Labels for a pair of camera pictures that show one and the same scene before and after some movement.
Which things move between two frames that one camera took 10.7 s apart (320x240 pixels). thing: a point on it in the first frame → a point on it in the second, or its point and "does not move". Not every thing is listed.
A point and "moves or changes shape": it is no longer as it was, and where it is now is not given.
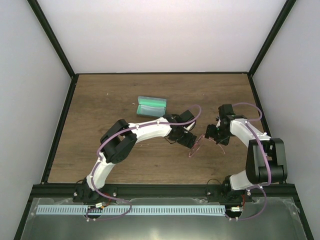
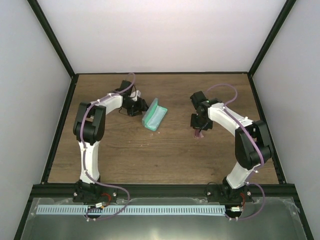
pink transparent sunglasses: [197, 144] → [197, 134]
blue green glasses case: [151, 106] moves or changes shape
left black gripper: [187, 141] → [141, 107]
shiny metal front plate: [270, 218] does not move
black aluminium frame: [46, 189] does not move
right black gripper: [210, 132] → [195, 126]
